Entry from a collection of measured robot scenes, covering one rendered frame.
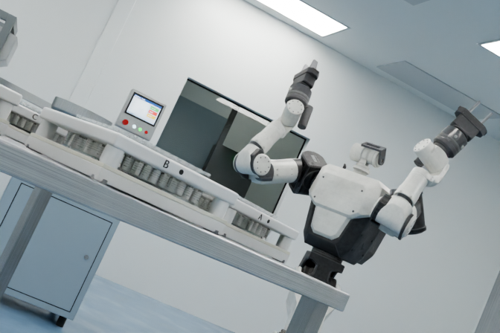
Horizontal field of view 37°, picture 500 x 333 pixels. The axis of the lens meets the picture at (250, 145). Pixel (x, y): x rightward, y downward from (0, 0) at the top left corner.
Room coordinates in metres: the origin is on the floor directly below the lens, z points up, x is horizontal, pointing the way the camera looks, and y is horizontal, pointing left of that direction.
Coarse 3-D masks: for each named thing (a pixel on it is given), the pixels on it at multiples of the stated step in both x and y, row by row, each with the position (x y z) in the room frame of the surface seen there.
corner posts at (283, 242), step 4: (228, 208) 1.36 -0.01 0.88; (228, 212) 1.36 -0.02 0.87; (232, 212) 1.36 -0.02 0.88; (236, 212) 1.37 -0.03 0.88; (224, 216) 1.36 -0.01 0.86; (228, 216) 1.36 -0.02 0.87; (232, 216) 1.37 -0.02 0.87; (228, 220) 1.36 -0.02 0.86; (232, 220) 1.37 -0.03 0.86; (280, 236) 1.54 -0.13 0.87; (284, 236) 1.53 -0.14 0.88; (280, 240) 1.53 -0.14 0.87; (284, 240) 1.53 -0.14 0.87; (288, 240) 1.53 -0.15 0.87; (276, 244) 1.54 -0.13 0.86; (280, 244) 1.53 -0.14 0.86; (284, 244) 1.53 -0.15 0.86; (288, 244) 1.53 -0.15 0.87; (284, 248) 1.53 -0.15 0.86; (288, 248) 1.54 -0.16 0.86
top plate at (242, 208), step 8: (232, 208) 1.36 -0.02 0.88; (240, 208) 1.37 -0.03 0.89; (248, 208) 1.39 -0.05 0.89; (248, 216) 1.40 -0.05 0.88; (256, 216) 1.41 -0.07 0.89; (264, 216) 1.43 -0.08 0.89; (264, 224) 1.45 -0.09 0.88; (272, 224) 1.46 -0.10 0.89; (280, 224) 1.48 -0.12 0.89; (280, 232) 1.49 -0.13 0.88; (288, 232) 1.51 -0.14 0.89; (296, 232) 1.54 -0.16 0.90
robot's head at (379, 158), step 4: (364, 144) 2.68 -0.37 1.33; (368, 144) 2.69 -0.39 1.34; (372, 144) 2.68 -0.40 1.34; (368, 148) 2.67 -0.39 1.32; (372, 148) 2.66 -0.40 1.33; (376, 148) 2.65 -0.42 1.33; (380, 148) 2.65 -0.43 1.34; (384, 148) 2.65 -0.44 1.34; (380, 152) 2.64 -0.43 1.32; (384, 152) 2.66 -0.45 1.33; (376, 156) 2.65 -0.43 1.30; (380, 156) 2.64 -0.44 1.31; (384, 156) 2.67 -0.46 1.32; (376, 160) 2.65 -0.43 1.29; (380, 160) 2.65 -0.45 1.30; (384, 160) 2.67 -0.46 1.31; (376, 164) 2.66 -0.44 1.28; (380, 164) 2.66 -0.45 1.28
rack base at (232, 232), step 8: (224, 232) 1.36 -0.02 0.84; (232, 232) 1.38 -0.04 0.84; (240, 232) 1.40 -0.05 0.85; (240, 240) 1.40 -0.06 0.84; (248, 240) 1.42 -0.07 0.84; (256, 240) 1.44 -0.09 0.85; (264, 240) 1.46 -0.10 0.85; (256, 248) 1.45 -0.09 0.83; (264, 248) 1.47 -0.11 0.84; (272, 248) 1.49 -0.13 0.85; (280, 248) 1.51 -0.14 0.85; (272, 256) 1.50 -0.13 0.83; (280, 256) 1.52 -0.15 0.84; (288, 256) 1.54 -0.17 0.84
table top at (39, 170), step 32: (0, 160) 0.88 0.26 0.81; (32, 160) 0.91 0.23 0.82; (64, 192) 0.95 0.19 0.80; (96, 192) 0.98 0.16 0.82; (160, 224) 1.06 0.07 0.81; (192, 224) 1.10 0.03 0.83; (224, 256) 1.16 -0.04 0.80; (256, 256) 1.21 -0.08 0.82; (288, 288) 1.28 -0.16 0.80; (320, 288) 1.33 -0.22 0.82
